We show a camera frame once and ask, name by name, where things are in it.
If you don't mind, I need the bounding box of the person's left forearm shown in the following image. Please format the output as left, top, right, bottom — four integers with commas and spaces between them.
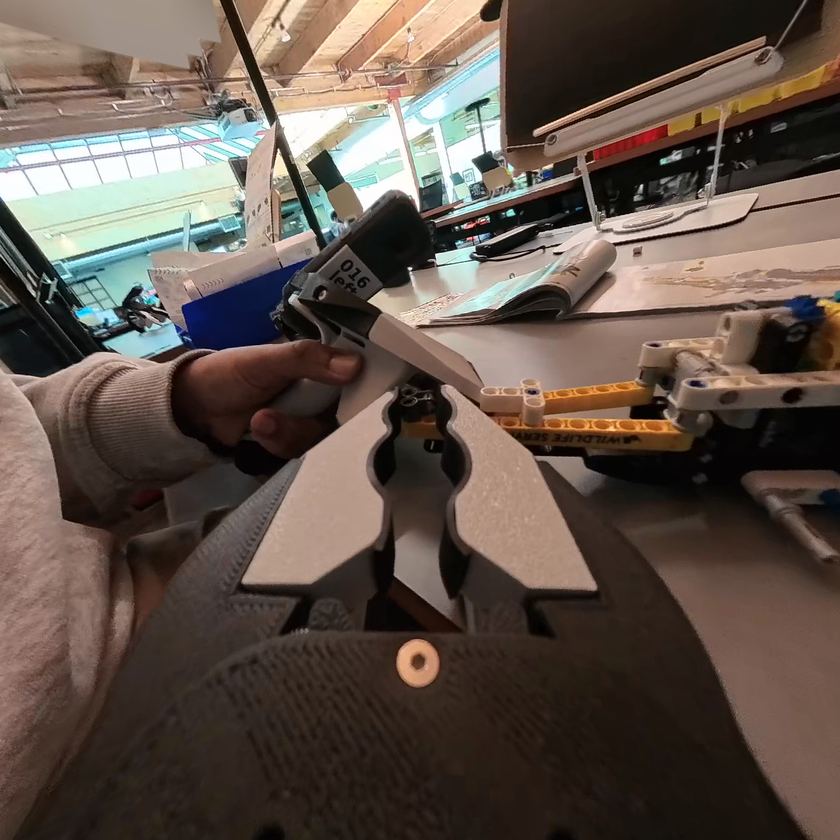
56, 350, 219, 529

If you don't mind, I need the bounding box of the dark flat panel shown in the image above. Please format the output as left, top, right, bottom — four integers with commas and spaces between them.
497, 0, 824, 173

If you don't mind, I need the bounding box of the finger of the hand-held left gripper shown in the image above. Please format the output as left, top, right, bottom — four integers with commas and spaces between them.
331, 310, 485, 421

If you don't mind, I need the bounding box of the black power adapter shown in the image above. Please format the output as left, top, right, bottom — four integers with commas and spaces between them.
472, 223, 547, 259

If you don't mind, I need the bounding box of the person's left hand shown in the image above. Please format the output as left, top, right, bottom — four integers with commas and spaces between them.
171, 340, 366, 462

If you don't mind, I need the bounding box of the open lego instruction booklet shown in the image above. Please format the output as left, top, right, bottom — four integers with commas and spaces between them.
416, 238, 840, 329

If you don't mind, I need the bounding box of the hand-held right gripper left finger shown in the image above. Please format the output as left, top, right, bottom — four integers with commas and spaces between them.
239, 388, 403, 601

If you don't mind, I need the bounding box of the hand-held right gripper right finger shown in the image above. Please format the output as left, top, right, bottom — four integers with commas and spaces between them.
441, 386, 599, 601

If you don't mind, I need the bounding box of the cardboard box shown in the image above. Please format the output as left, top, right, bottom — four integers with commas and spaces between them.
244, 123, 284, 245

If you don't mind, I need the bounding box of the black adapter cable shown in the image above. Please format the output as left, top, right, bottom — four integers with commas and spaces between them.
472, 244, 573, 265

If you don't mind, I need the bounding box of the black white gadget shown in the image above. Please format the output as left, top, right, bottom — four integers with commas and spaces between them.
120, 284, 166, 337

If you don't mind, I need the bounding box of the blue plastic bin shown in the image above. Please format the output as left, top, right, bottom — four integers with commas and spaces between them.
181, 276, 298, 353

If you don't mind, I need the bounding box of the yellow white lego vehicle model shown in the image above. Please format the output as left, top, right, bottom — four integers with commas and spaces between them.
394, 295, 840, 565

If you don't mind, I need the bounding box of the black metal pole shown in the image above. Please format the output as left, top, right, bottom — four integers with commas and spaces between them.
218, 0, 330, 249

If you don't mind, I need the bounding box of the person's grey sweatshirt torso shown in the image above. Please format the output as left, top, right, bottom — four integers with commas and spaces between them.
0, 367, 168, 840

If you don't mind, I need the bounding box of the white wire-legged stand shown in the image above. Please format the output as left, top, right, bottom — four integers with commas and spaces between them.
543, 46, 786, 237

